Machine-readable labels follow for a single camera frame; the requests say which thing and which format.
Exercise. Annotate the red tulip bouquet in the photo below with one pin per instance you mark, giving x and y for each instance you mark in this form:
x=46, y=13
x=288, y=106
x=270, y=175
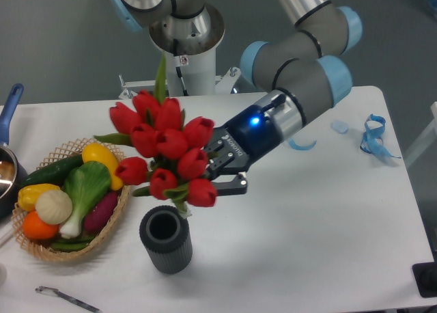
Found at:
x=172, y=161

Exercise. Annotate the orange fruit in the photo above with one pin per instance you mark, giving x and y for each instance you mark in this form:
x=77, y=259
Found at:
x=36, y=229

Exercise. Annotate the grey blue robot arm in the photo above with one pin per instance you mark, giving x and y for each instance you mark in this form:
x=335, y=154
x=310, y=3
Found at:
x=302, y=76

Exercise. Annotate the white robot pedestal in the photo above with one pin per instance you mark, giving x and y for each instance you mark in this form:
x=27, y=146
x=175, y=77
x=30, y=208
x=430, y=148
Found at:
x=195, y=75

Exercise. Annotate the green cucumber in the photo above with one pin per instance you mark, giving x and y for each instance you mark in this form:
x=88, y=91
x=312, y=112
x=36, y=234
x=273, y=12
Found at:
x=54, y=173

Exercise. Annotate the woven wicker basket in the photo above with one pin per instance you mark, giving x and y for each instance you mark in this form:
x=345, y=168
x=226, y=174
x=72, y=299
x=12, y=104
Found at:
x=40, y=249

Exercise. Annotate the blue ribbon strip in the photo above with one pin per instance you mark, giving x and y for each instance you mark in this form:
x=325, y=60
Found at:
x=300, y=147

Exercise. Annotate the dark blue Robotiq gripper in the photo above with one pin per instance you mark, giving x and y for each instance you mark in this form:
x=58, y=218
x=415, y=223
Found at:
x=238, y=144

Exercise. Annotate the green pea pods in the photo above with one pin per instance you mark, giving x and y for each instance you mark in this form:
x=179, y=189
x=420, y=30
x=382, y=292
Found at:
x=70, y=245

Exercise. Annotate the black device at edge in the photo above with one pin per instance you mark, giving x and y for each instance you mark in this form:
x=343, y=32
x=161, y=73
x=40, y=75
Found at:
x=425, y=278

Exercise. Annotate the blue handled saucepan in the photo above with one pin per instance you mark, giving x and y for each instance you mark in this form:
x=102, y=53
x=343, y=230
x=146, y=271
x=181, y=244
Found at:
x=13, y=173

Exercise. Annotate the yellow bell pepper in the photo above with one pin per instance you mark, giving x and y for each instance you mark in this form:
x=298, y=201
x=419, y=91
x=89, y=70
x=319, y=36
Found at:
x=28, y=195

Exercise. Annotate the yellow squash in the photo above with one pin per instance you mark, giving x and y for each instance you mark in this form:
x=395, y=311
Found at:
x=98, y=152

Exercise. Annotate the small translucent cap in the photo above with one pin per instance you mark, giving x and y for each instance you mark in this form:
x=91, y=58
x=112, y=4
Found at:
x=339, y=126

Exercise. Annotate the dark grey ribbed vase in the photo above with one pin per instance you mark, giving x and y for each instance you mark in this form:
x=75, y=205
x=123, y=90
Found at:
x=167, y=239

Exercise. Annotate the purple sweet potato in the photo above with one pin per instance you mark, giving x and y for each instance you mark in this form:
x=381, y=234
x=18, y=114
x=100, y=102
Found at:
x=101, y=213

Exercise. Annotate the green bok choy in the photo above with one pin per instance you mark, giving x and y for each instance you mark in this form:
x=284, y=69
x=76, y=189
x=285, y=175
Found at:
x=86, y=186

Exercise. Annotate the blue ribbon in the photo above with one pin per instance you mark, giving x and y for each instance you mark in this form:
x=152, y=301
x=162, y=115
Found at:
x=372, y=139

